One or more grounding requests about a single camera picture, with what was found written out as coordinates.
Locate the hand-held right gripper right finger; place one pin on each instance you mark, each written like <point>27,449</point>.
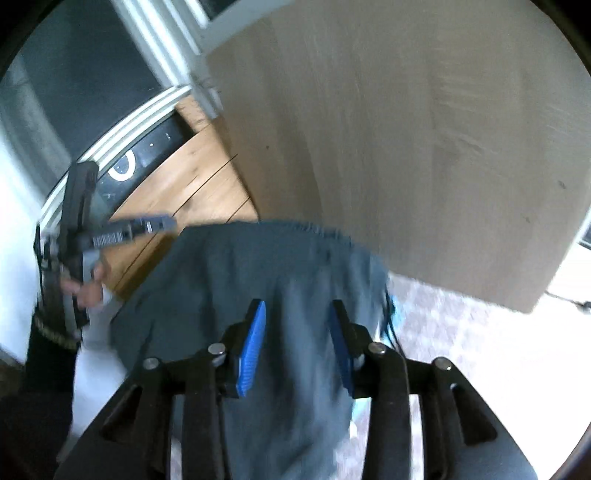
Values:
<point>341,355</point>

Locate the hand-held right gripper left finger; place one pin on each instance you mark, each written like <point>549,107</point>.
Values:
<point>251,355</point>

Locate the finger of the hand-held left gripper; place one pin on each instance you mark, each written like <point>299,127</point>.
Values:
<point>138,230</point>

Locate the dark teal jacket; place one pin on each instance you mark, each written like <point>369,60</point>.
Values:
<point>286,277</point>

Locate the person's left forearm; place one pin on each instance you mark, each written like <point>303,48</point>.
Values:
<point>51,369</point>

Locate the person's left hand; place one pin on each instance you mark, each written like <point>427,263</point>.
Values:
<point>90,286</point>

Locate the pine wood board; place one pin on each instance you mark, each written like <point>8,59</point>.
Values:
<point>194,184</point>

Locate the light wood board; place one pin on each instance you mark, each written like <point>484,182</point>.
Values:
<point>415,138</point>

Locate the white window frame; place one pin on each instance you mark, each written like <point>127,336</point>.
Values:
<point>157,41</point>

